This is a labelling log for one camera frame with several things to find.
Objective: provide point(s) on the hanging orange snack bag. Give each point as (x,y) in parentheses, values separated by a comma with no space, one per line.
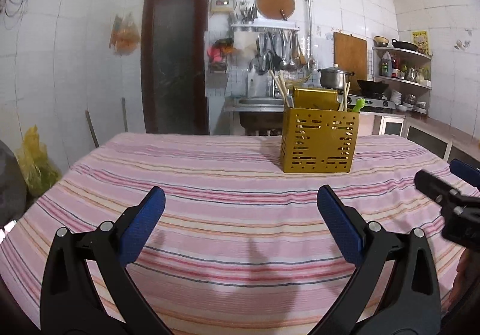
(125,36)

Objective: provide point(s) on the yellow perforated utensil holder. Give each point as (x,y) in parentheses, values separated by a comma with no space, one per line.
(318,134)

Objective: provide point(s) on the yellow wall poster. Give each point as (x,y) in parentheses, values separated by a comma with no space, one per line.
(421,39)

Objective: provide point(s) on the dark brown glass door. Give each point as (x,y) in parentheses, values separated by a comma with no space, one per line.
(173,66)

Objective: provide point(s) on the pink striped tablecloth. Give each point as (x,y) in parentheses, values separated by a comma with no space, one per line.
(241,247)

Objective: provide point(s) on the corner wall shelf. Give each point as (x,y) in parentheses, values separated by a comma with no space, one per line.
(407,72)

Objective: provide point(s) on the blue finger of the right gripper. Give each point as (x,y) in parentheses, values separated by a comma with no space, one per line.
(467,173)

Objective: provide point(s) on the round wooden board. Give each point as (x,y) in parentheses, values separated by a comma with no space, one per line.
(276,9)

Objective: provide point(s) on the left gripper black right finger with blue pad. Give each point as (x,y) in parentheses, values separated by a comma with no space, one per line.
(394,288)

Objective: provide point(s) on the wooden stick against wall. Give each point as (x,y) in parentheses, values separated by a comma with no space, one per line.
(91,129)

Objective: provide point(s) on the steel sink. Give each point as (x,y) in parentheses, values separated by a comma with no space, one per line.
(258,116)

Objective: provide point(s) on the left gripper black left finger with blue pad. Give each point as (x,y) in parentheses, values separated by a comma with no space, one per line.
(70,303)

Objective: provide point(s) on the rectangular wooden cutting board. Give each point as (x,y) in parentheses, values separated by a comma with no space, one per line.
(350,54)

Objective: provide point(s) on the white soap bottle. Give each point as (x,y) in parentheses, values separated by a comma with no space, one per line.
(252,81)

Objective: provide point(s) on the wall utensil rack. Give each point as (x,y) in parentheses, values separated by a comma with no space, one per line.
(276,43)

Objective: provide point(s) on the green frog-handled utensil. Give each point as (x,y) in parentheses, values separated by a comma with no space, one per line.
(359,105)

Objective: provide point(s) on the dark grey bag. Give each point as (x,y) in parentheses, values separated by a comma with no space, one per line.
(13,190)

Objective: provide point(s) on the wooden chopstick pair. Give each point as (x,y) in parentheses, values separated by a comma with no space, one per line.
(344,97)

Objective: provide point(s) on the yellow plastic bag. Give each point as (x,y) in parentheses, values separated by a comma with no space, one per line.
(39,173)

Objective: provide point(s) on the steel cooking pot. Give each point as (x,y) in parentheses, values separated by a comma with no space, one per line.
(334,77)

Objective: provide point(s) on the gas stove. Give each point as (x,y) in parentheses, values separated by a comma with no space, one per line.
(370,103)

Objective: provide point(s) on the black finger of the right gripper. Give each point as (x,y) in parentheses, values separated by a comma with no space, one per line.
(460,212)

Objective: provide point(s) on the black wok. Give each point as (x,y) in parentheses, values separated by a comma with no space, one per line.
(372,89)

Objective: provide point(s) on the water heater control box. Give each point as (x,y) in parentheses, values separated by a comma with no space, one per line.
(222,6)

